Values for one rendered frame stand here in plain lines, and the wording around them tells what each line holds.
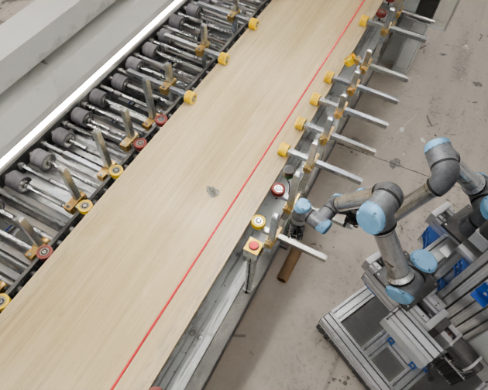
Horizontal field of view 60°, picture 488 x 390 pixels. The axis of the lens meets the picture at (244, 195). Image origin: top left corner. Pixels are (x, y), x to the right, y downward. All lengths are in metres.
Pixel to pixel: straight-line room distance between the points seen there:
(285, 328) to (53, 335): 1.53
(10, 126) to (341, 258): 2.81
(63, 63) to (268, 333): 2.46
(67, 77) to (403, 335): 1.81
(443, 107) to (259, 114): 2.33
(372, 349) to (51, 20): 2.55
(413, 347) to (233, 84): 1.96
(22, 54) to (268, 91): 2.30
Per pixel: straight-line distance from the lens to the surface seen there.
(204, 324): 2.42
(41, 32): 0.87
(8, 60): 0.84
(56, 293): 2.32
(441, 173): 2.00
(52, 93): 0.90
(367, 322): 2.99
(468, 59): 5.40
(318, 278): 3.25
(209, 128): 2.76
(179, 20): 3.71
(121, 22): 1.01
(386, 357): 2.96
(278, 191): 2.47
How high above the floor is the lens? 2.93
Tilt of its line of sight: 56 degrees down
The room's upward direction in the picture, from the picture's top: 4 degrees clockwise
